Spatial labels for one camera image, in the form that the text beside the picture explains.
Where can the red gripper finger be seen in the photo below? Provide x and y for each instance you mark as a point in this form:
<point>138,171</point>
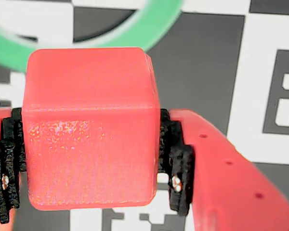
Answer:
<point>7,154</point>
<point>231,187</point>

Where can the red cube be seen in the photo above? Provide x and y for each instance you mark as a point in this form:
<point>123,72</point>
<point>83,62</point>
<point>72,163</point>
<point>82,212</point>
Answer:
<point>86,120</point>

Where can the checkerboard marker mat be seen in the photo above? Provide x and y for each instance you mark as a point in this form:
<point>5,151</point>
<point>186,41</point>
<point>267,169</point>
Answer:
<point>207,72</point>

